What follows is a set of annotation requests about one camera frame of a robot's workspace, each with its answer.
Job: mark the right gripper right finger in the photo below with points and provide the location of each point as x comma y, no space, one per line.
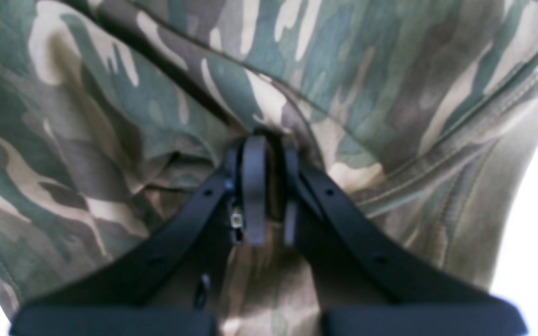
369,285

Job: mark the camouflage t-shirt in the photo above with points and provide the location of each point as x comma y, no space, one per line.
113,113

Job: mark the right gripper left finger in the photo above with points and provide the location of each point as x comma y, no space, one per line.
231,203

